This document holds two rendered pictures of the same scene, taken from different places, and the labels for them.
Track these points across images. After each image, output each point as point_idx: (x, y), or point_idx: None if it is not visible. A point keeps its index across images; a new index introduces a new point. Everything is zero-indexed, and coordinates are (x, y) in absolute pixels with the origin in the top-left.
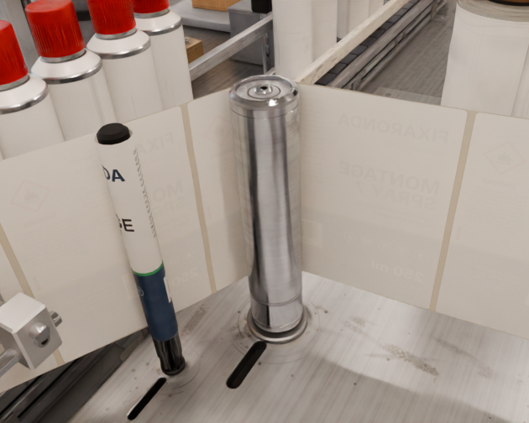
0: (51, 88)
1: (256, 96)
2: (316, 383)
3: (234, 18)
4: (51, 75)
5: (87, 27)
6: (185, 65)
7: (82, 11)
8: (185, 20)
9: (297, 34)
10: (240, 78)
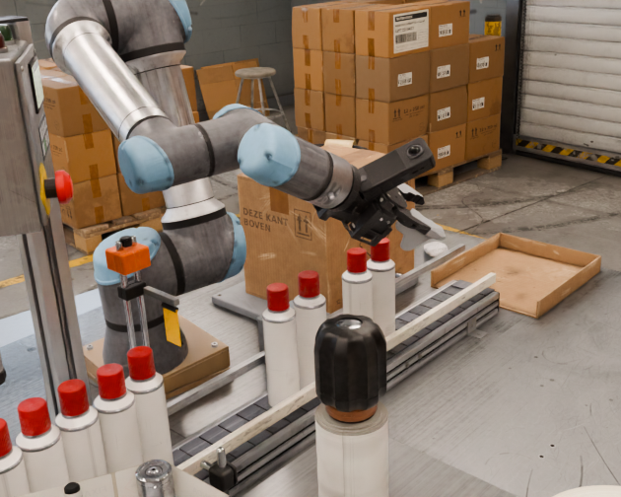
0: (63, 433)
1: (148, 473)
2: None
3: (261, 327)
4: (64, 426)
5: (126, 336)
6: (162, 411)
7: (124, 325)
8: (235, 308)
9: (281, 372)
10: (257, 383)
